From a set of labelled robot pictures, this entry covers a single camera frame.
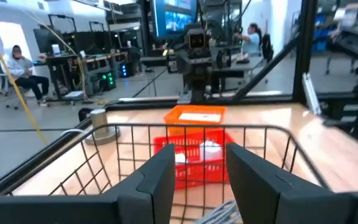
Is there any red plastic basket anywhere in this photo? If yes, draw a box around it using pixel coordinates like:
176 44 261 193
153 129 234 190

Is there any computer tower with green lights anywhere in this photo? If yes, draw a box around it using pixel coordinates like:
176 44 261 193
99 72 117 91

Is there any metal cylinder on round base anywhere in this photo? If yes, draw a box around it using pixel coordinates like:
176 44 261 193
84 108 121 146

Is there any large wall monitor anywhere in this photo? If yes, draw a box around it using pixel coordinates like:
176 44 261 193
150 0 199 40

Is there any white packet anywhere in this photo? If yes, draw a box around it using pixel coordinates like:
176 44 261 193
178 112 223 123

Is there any orange plastic basket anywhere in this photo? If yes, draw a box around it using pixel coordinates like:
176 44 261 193
162 105 227 136

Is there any white cable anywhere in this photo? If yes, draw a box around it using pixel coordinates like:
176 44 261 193
61 128 88 138

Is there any black office chair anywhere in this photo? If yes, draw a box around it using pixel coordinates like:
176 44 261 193
261 33 275 63

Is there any wooden workshop desk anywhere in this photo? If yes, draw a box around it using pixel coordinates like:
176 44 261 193
45 51 129 101

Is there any yellow extension cable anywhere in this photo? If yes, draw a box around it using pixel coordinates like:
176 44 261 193
0 15 48 146

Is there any black wire basket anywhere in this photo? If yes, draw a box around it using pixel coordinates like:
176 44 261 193
0 123 332 224

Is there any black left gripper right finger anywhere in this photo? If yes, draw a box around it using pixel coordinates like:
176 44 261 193
226 142 358 224

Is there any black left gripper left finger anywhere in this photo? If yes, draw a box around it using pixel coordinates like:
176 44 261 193
0 144 176 224

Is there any silver aluminium bracket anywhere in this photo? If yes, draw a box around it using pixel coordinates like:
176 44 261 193
301 72 323 116

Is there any person in white hoodie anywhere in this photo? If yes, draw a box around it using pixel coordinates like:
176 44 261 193
4 45 51 107

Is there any computer tower with blue lights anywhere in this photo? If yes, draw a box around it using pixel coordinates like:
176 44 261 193
118 63 134 78

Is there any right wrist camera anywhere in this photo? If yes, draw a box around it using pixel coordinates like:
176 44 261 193
186 29 206 50

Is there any black table frame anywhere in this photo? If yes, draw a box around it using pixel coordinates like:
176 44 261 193
0 0 358 200

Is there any person seated at desk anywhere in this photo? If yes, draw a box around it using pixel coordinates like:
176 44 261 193
236 23 262 57

